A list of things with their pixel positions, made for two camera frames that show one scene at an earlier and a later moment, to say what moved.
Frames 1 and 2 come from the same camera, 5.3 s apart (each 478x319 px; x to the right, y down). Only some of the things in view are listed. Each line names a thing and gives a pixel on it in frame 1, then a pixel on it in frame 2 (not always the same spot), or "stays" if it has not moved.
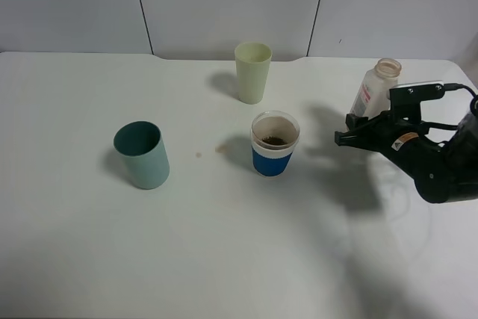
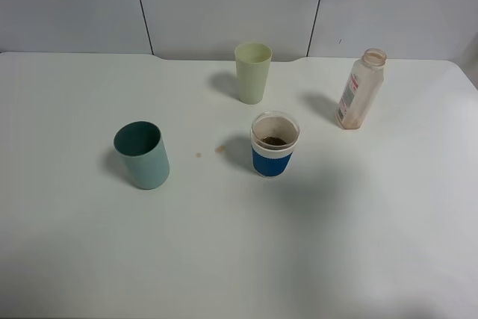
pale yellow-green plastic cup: [252, 61] stays
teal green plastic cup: [142, 145] stays
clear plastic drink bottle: [372, 98] -> [361, 89]
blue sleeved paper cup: [274, 136] stays
